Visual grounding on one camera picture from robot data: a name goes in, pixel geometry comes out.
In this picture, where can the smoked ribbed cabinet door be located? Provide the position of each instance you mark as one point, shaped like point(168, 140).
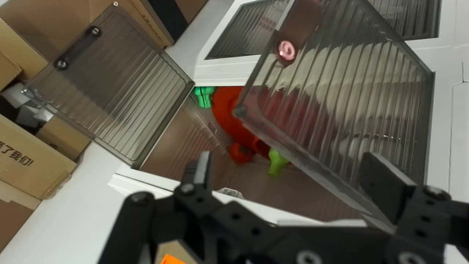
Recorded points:
point(242, 33)
point(414, 18)
point(348, 102)
point(117, 91)

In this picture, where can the white shelf cabinet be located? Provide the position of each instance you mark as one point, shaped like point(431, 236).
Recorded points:
point(443, 110)

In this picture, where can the large orange toy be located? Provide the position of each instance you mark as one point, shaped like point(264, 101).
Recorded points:
point(227, 113)

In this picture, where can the light green toy piece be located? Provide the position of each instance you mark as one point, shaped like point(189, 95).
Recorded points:
point(276, 163)

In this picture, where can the stack of cardboard boxes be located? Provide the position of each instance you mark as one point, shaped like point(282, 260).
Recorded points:
point(25, 157)

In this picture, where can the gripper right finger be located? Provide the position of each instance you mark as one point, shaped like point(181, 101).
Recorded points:
point(421, 220)

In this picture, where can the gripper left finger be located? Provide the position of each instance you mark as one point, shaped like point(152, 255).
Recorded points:
point(223, 220)

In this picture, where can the red toy tomato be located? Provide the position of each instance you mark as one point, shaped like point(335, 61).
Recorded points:
point(240, 153)

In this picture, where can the white paper label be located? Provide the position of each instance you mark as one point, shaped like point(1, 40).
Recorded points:
point(229, 192)

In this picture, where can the small orange object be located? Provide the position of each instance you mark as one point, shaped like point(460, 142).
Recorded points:
point(171, 259)

